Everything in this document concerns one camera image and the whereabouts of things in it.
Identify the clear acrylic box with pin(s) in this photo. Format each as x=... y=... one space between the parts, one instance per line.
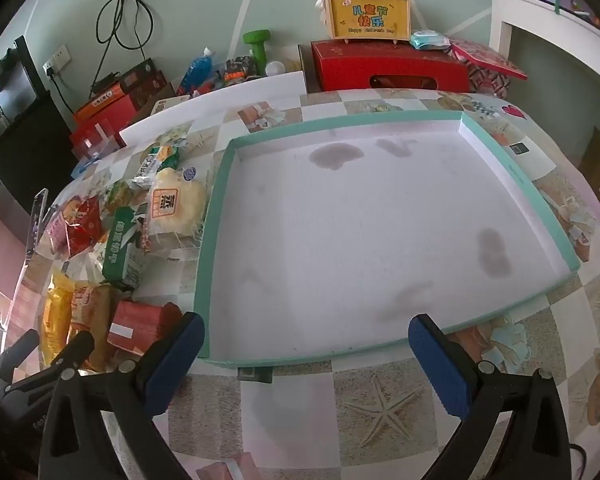
x=92 y=147

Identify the orange flat box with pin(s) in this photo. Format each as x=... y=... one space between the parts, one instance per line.
x=122 y=86

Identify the shiny red snack bag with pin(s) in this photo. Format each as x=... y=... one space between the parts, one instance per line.
x=83 y=225

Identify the blue water bottle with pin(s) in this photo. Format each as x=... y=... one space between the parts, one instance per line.
x=198 y=72

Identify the yellow handled gift case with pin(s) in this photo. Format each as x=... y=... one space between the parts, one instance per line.
x=367 y=19

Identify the pink roll cake packet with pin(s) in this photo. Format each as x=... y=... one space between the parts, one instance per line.
x=57 y=233

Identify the white ball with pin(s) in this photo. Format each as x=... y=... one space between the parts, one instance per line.
x=275 y=68

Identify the small green cake packet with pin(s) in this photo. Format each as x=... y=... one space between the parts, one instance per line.
x=119 y=195

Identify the green dumbbell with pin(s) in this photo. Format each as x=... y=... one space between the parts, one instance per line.
x=256 y=40

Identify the orange cake packet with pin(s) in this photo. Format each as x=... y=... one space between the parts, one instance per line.
x=91 y=311

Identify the green white cracker packet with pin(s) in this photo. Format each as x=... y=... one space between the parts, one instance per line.
x=157 y=158

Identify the red patterned flat box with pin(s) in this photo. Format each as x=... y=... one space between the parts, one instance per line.
x=488 y=71

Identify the yellow bread packet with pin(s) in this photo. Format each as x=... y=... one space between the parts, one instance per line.
x=56 y=317

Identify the wall socket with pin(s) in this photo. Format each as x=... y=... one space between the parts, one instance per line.
x=57 y=62

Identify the red white snack packet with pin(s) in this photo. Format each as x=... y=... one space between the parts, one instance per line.
x=136 y=326

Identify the red box on left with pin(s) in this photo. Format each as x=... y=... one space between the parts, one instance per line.
x=105 y=116

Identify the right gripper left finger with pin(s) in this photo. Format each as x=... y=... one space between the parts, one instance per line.
x=167 y=361

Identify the large red gift box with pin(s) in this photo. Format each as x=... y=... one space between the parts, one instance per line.
x=378 y=64

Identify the black cabinet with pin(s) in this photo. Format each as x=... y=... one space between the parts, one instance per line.
x=35 y=147

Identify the round bun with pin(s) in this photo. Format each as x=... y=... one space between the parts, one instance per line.
x=177 y=202

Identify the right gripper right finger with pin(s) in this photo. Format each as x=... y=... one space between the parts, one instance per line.
x=449 y=369

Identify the teal shallow tray box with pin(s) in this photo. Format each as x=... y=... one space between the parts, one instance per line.
x=325 y=238

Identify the white shelf unit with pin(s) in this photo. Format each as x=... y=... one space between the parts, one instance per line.
x=560 y=53

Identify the wet wipes pack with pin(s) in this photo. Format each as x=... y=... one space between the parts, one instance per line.
x=429 y=40

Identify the green snack packet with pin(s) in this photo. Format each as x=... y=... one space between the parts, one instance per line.
x=125 y=258

